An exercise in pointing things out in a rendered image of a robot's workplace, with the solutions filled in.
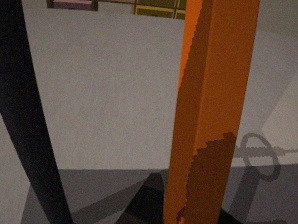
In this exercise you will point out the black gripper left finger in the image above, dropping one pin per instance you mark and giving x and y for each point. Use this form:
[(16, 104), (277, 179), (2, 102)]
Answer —
[(148, 205)]

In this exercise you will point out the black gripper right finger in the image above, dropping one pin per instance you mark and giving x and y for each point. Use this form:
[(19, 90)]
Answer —
[(225, 217)]

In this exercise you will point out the orange handle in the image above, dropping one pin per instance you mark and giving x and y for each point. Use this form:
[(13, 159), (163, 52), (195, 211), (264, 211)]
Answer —
[(215, 64)]

